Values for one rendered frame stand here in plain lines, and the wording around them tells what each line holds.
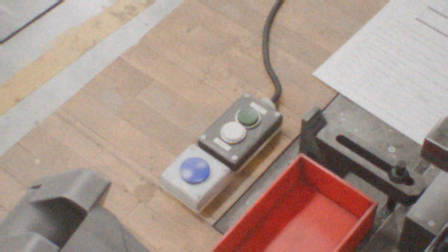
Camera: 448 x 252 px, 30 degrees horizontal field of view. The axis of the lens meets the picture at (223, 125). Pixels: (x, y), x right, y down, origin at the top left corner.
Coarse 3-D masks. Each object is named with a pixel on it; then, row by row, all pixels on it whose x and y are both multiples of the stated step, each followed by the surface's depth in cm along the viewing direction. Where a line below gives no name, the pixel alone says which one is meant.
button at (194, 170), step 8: (184, 160) 112; (192, 160) 111; (200, 160) 111; (184, 168) 111; (192, 168) 111; (200, 168) 111; (208, 168) 111; (184, 176) 110; (192, 176) 110; (200, 176) 110; (208, 176) 111
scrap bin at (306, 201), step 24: (288, 168) 108; (312, 168) 109; (264, 192) 106; (288, 192) 112; (312, 192) 112; (336, 192) 109; (360, 192) 105; (264, 216) 110; (288, 216) 110; (312, 216) 110; (336, 216) 110; (360, 216) 109; (240, 240) 107; (264, 240) 108; (288, 240) 108; (312, 240) 108; (336, 240) 108; (360, 240) 108
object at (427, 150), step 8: (440, 120) 89; (432, 128) 89; (440, 128) 89; (432, 136) 88; (440, 136) 88; (424, 144) 89; (432, 144) 88; (440, 144) 88; (424, 152) 90; (432, 152) 89; (440, 152) 88; (432, 160) 90; (440, 160) 89; (440, 168) 90
